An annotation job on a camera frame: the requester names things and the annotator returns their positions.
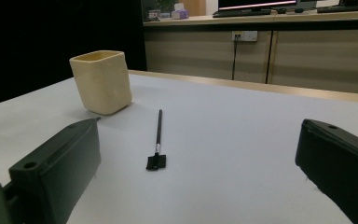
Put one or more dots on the cream square pen holder cup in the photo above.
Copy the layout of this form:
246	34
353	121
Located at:
102	84

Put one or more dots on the white wall socket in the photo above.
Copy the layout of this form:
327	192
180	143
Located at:
248	36

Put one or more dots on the white table mat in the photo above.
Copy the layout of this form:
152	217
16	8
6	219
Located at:
230	140

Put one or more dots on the purple tissue box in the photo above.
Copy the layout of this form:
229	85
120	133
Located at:
180	13

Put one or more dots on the black computer mouse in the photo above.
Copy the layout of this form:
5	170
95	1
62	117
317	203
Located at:
299	10

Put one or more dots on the green potted plant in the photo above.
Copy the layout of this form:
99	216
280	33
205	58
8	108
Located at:
163	4

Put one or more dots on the black brush pen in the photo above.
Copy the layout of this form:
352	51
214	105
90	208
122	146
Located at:
158	130

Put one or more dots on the black curtain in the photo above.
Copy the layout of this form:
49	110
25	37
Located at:
28	37

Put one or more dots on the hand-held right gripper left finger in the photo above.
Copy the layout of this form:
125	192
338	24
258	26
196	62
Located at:
56	168

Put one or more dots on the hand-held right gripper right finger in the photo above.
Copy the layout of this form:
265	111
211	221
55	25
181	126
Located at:
341	161

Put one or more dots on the black keyboard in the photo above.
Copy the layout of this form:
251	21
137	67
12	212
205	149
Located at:
348	8

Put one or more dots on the black computer monitor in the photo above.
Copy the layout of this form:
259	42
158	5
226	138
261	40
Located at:
254	3

